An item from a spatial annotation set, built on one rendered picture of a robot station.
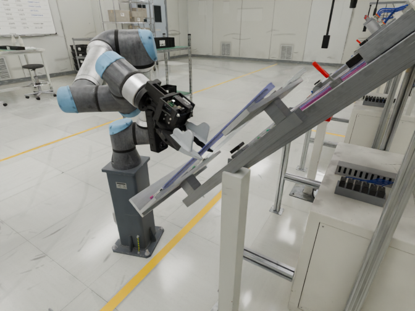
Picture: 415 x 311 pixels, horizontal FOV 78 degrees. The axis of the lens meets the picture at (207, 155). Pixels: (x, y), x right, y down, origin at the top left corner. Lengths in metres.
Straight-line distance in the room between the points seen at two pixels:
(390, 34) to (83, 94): 0.80
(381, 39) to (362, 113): 1.52
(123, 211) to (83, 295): 0.44
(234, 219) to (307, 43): 9.27
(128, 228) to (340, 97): 1.25
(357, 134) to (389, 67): 1.61
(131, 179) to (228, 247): 0.68
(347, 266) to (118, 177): 1.07
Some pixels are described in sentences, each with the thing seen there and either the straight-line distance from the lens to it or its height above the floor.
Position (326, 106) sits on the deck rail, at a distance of 0.83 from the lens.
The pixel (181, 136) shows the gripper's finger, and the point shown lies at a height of 0.97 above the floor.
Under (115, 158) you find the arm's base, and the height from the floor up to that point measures 0.60.
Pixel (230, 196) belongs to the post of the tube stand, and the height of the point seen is 0.77.
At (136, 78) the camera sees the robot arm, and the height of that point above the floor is 1.09.
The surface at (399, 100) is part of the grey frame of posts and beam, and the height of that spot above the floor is 0.88.
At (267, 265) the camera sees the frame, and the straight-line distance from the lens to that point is 1.18.
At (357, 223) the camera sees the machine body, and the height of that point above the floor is 0.62.
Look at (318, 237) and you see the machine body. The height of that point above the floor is 0.51.
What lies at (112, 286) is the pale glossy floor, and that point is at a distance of 1.56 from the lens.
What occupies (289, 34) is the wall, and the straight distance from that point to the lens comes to 10.00.
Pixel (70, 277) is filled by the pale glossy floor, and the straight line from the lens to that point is 1.68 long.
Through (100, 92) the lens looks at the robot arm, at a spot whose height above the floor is 1.03.
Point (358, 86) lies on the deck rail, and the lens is 0.81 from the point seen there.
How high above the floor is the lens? 1.20
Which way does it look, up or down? 27 degrees down
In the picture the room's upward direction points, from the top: straight up
